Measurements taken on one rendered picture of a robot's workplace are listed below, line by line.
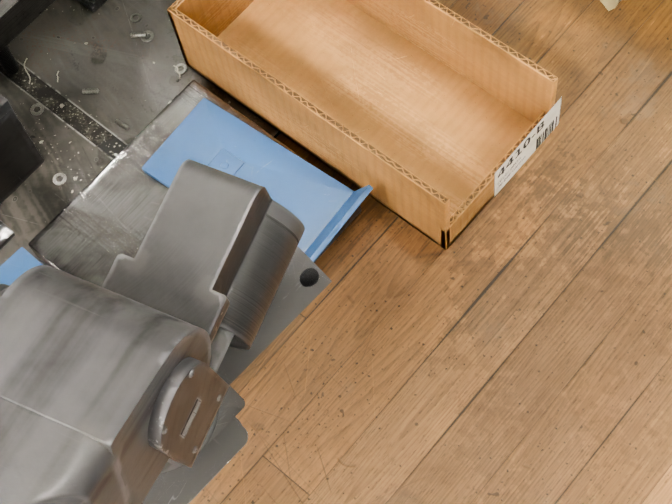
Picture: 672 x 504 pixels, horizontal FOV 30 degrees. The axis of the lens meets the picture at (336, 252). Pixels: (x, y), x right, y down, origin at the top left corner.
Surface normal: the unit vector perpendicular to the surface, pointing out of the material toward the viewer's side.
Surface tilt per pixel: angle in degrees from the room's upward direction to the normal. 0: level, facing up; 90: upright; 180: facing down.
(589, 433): 0
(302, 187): 0
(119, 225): 0
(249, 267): 49
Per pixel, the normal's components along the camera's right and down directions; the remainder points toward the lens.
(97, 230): -0.09, -0.42
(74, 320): 0.03, -0.62
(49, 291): 0.11, -0.76
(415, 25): -0.65, 0.71
